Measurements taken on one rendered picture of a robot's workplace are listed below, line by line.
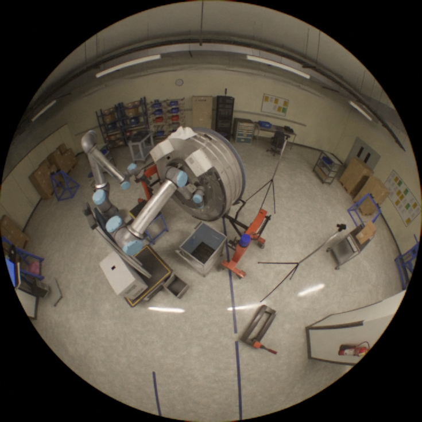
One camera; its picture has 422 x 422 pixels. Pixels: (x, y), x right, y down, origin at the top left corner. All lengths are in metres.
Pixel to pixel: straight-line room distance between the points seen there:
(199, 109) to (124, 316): 6.74
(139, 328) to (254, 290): 2.07
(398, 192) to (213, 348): 8.99
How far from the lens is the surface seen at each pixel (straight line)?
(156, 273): 2.38
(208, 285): 2.56
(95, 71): 5.38
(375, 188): 6.53
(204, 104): 6.27
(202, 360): 2.68
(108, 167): 1.38
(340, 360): 2.78
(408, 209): 8.72
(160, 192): 1.04
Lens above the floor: 2.52
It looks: 51 degrees down
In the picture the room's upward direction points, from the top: 3 degrees clockwise
